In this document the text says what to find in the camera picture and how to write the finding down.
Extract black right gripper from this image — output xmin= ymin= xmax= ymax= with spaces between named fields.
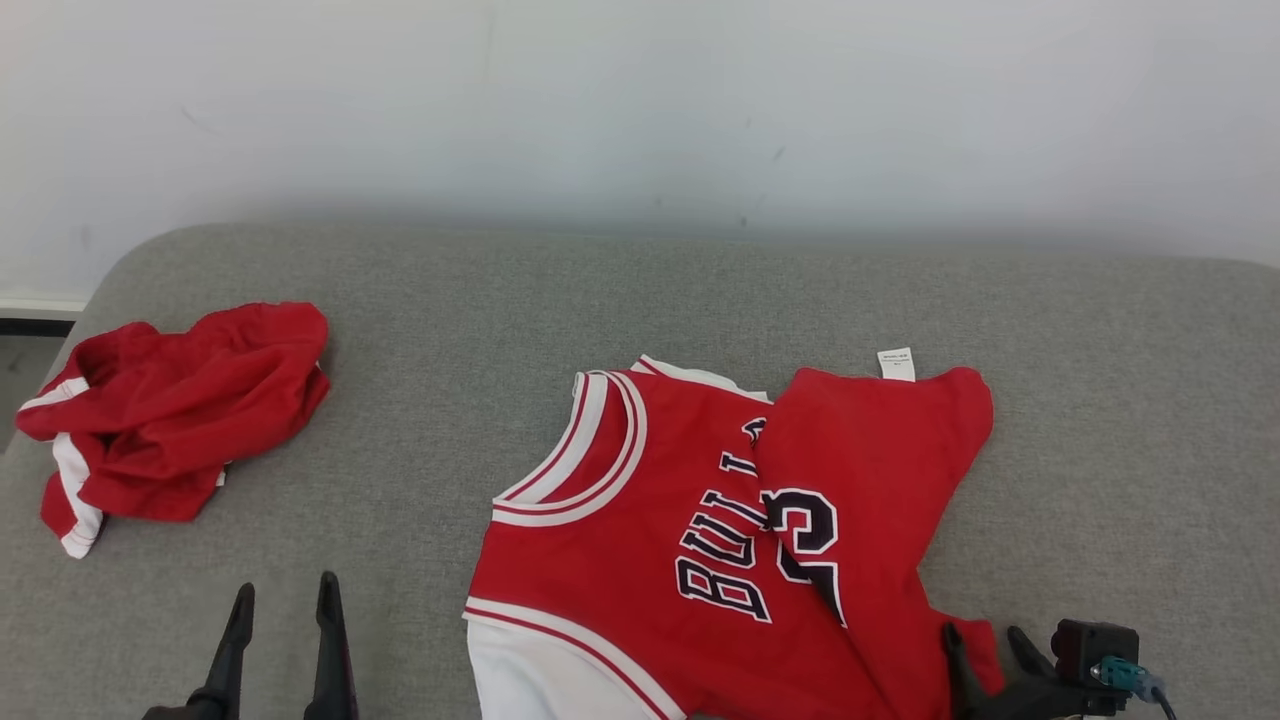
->
xmin=941 ymin=622 xmax=1133 ymax=720

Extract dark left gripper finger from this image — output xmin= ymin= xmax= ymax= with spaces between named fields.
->
xmin=305 ymin=572 xmax=359 ymax=720
xmin=190 ymin=583 xmax=257 ymax=720

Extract red shorts with white stripes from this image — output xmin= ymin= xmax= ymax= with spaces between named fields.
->
xmin=15 ymin=302 xmax=331 ymax=559

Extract red Bulls basketball jersey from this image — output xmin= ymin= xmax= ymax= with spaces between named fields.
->
xmin=463 ymin=348 xmax=1004 ymax=720

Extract black cable with teal plug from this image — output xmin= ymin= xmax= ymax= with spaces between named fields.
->
xmin=1090 ymin=655 xmax=1181 ymax=720

